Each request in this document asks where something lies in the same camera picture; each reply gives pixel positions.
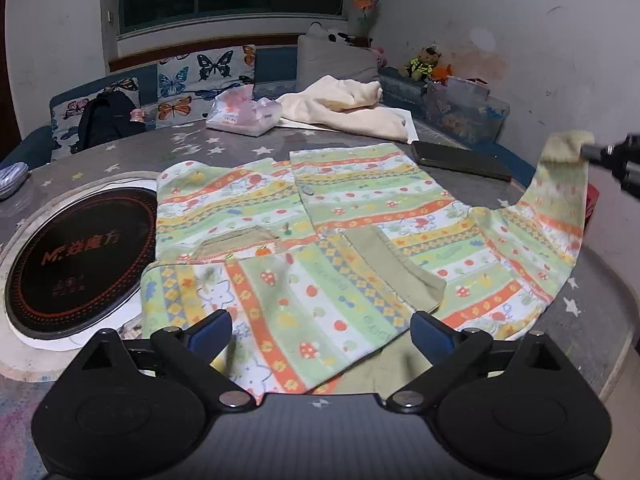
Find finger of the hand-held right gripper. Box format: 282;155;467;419
579;131;640;196

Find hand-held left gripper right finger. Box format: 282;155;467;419
382;310;572;414

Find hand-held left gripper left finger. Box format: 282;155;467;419
74;309;253;414

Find green orange patterned child's shirt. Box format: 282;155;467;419
140;130;597;408

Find red packet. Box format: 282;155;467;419
583;183;601;226

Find printed paper sheet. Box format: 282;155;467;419
114;317;146;347

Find black smartphone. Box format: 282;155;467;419
411;141;512;182

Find clear plastic storage box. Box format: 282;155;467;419
425;76;510;144

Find black round induction cooktop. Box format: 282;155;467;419
4;187;159;332

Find grey star-printed tablecloth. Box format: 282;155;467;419
0;114;640;411

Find teddy bear yellow vest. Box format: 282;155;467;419
398;45;444;81

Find clear plastic bag pink contents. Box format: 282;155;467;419
206;85;284;137

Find black backpack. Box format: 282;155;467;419
77;91;147;154

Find cream fleece garment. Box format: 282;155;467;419
275;75;409;142

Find striped fabric pouch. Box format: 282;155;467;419
0;161;29;201

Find large butterfly print cushion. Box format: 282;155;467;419
156;45;257;129

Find artificial flower bouquet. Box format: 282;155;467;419
352;0;382;47

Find grey pillow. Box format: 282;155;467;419
296;34;381;87

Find blue sofa bench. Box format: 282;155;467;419
0;45;538;176

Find panda plush toy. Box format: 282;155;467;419
306;22;364;47

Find white cooktop surround ring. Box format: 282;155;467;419
0;170;162;357

